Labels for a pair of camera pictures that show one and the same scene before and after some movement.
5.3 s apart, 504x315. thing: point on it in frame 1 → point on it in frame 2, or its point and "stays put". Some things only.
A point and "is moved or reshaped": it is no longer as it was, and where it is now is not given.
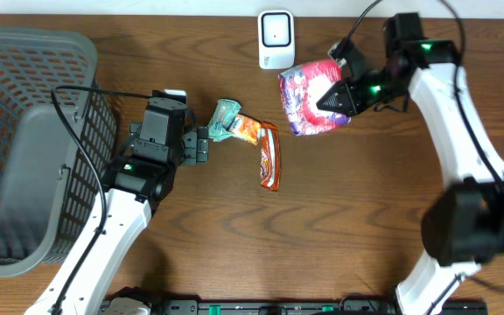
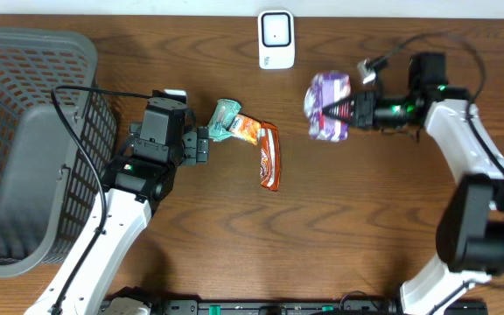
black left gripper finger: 202,136 stays put
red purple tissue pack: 302,88 is moved or reshaped
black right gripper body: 374,86 → 367,114
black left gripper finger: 190,149 stays put
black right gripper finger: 340,100 → 343,109
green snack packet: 222,119 stays put
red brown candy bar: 269,138 stays put
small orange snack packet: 246,128 stays put
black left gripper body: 190,146 stays put
